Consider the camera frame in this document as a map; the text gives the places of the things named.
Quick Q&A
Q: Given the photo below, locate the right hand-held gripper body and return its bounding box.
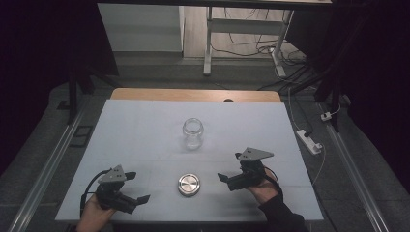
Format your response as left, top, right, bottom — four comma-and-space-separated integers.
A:
226, 147, 276, 192

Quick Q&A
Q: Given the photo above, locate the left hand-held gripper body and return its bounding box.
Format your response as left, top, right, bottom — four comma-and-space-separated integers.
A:
95, 164, 137, 215

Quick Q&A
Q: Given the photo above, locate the round silver metal lid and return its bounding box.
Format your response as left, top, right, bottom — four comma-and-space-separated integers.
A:
177, 173, 201, 197

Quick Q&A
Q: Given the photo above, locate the clear glass jar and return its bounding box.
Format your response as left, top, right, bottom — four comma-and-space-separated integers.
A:
182, 117, 205, 151

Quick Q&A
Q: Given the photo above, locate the person's right hand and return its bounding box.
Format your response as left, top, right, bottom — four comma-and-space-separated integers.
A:
247, 167, 280, 206

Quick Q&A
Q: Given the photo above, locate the person's left hand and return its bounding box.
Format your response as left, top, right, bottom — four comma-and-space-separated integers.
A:
74, 192, 118, 232

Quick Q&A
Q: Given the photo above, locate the white table mat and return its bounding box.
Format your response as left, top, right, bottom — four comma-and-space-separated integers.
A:
55, 99, 325, 223

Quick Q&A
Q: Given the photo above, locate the white power strip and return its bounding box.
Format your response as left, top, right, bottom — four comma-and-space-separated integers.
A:
296, 129, 324, 156

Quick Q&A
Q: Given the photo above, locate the wooden table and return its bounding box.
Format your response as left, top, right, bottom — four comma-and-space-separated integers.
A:
110, 87, 282, 103

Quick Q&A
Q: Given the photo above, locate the black metal stand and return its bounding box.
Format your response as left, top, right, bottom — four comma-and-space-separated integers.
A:
57, 61, 114, 126
283, 64, 344, 133

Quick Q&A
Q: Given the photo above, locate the dark curtain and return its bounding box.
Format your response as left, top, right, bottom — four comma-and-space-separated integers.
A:
285, 0, 410, 194
0, 0, 120, 177

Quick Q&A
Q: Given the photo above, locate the white cabinet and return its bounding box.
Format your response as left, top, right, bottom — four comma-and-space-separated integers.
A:
97, 3, 186, 53

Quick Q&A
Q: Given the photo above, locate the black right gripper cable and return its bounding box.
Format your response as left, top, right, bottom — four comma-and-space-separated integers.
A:
263, 165, 284, 196

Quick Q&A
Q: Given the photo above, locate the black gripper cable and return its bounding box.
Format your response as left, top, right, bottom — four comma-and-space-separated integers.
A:
263, 165, 284, 196
79, 168, 113, 218

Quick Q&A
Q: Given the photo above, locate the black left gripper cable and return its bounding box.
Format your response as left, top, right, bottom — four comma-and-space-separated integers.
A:
79, 168, 113, 218

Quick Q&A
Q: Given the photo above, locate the black flat floor frame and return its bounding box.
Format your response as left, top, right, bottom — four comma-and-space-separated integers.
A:
69, 125, 95, 149

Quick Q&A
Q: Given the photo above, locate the metal floor rail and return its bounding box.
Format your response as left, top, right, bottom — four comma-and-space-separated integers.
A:
7, 105, 85, 232
321, 102, 390, 232

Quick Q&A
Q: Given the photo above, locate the white cable on floor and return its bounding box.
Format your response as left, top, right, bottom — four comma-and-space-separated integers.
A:
287, 86, 304, 131

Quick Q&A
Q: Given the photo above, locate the thin white cable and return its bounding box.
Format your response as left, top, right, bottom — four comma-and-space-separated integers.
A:
310, 144, 327, 187

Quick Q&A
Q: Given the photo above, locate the tangle of black cables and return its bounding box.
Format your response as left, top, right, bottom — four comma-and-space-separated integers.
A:
211, 7, 308, 67

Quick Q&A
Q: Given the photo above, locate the white desk frame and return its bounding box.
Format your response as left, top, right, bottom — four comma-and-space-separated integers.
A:
202, 6, 295, 78

